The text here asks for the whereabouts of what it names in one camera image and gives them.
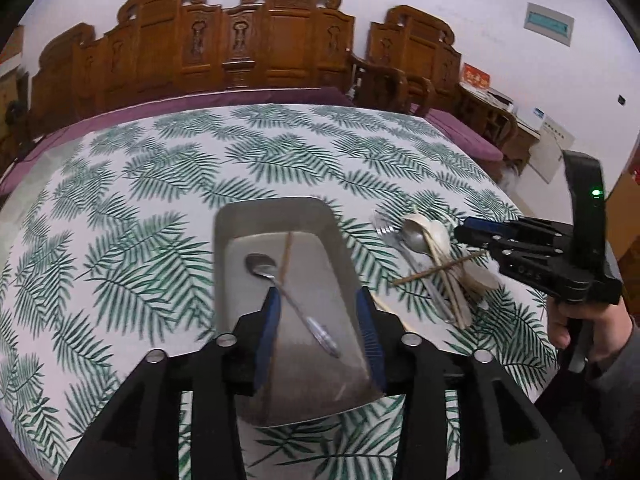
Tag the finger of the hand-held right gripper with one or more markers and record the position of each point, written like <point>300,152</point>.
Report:
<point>487,222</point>
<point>475,236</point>

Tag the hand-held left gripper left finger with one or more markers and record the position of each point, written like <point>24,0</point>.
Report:
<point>267,332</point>

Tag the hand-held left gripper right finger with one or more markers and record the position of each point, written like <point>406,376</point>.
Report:
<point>372,340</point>

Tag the white plastic spoon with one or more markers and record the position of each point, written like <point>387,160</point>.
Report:
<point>437,235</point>

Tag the white soup spoon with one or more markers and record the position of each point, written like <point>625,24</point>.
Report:
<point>482,277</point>

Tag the metal spoon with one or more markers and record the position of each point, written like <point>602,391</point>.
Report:
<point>260,266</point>
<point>414,240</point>

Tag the dark brown chopstick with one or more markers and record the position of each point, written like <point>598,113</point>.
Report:
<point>425,274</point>

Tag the metal tray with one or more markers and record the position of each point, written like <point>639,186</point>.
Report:
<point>320,280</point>

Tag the metal fork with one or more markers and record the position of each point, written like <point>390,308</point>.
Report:
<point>382,227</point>
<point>395,242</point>

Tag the person's right forearm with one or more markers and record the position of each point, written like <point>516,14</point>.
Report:
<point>620,385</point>

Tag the person's right hand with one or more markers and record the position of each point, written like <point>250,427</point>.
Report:
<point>607,317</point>

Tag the cardboard box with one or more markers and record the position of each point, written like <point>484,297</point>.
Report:
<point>625,215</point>

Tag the white plastic bag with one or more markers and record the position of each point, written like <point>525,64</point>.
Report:
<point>510,172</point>

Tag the wooden side table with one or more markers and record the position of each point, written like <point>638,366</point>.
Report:
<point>515,145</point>

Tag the purple armchair cushion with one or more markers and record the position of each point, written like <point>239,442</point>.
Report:
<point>465,135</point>

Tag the white board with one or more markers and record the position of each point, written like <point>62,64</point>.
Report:
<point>552,150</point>

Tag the white box with blue label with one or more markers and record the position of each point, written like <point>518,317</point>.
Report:
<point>529,117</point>

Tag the stack of white papers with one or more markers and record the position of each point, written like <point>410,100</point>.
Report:
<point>500,97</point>

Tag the red box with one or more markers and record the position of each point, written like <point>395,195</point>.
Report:
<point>475,77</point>

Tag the leaf print tablecloth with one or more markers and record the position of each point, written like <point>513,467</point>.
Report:
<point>150,185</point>

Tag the carved wooden armchair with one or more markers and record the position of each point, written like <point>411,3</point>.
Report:
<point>415,45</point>

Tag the carved wooden sofa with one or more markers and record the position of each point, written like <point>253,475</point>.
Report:
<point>280,35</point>

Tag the purple sofa cushion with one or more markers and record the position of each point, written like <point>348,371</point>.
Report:
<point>60,135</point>

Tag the grey wall panel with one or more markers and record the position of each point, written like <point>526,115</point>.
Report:
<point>549,24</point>

